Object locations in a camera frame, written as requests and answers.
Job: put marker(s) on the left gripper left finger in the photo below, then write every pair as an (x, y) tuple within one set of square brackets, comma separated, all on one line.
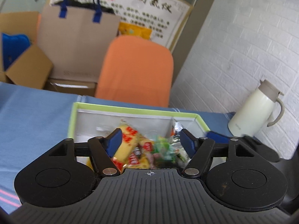
[(102, 150)]

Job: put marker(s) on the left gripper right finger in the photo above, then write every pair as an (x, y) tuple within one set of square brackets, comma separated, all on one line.
[(200, 152)]

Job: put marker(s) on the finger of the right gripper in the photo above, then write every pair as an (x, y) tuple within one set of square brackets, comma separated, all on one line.
[(217, 137)]

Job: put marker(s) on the yellow white fries snack packet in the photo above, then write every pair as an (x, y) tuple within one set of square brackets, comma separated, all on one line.
[(130, 139)]

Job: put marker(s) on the green candy packet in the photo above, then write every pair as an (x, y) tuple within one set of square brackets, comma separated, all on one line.
[(169, 153)]

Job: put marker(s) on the yellow waffle snack packet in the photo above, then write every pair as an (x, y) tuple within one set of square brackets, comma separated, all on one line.
[(142, 156)]

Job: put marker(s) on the silver snack packet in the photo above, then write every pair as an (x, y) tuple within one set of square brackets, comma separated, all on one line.
[(177, 130)]

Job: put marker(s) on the green cardboard snack box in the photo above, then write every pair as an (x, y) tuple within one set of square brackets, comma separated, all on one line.
[(90, 120)]

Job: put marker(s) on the white thermos jug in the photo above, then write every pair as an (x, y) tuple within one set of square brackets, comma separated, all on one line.
[(256, 110)]

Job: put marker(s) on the blue striped tablecloth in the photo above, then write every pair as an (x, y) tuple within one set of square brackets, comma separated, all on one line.
[(33, 121)]

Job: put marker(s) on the orange chair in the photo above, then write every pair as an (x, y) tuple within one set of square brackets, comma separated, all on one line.
[(136, 71)]

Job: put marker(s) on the open cardboard box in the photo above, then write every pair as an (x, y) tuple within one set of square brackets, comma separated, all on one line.
[(22, 61)]

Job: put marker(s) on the yellow bag behind chair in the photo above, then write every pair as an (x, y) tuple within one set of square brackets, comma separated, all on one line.
[(134, 30)]

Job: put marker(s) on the chinese text poster board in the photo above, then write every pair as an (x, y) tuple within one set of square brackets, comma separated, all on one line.
[(163, 17)]

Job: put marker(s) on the brown paper bag blue handles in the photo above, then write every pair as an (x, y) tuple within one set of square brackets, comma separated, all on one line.
[(76, 39)]

